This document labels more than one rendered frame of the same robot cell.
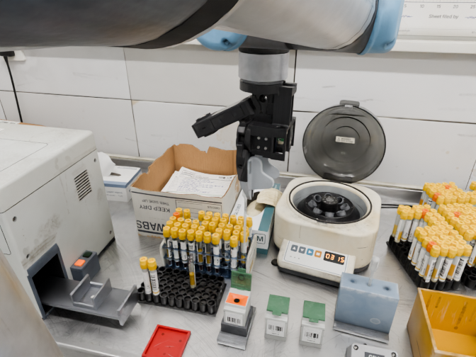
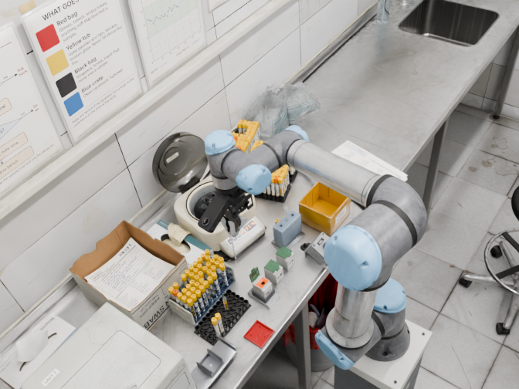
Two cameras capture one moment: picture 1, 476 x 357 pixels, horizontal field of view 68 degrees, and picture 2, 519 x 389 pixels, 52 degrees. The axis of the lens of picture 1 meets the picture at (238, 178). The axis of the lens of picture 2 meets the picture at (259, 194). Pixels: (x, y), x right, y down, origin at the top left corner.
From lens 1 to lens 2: 1.20 m
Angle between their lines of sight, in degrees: 50
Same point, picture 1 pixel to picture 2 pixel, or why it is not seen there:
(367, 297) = (291, 225)
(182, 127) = (53, 252)
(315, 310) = (284, 252)
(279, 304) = (273, 265)
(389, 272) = (264, 207)
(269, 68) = not seen: hidden behind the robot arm
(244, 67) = (228, 184)
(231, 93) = (81, 192)
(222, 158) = (110, 241)
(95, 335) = (232, 373)
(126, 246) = not seen: hidden behind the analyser
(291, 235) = (224, 237)
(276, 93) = not seen: hidden behind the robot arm
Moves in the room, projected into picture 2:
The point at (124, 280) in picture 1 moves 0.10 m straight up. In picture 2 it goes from (191, 353) to (185, 336)
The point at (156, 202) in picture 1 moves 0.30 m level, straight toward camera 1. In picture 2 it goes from (150, 302) to (249, 309)
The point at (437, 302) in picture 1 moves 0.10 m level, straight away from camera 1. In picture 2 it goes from (305, 201) to (290, 184)
